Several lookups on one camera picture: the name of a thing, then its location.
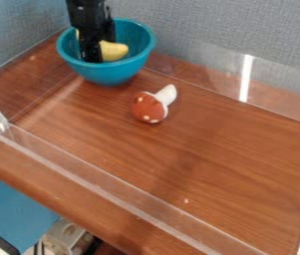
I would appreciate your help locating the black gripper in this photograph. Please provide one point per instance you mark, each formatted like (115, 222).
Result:
(90, 17)

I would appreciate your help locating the blue plastic bowl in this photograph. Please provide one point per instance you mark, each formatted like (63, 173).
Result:
(135, 35)

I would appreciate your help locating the clear acrylic tray wall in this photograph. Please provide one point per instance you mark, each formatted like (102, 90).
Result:
(203, 184)

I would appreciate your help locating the red white toy mushroom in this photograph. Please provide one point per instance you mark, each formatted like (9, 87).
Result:
(148, 107)

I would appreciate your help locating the grey power strip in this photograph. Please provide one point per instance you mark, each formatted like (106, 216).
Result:
(64, 239)

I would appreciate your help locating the yellow toy banana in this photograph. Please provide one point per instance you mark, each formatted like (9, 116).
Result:
(112, 51)

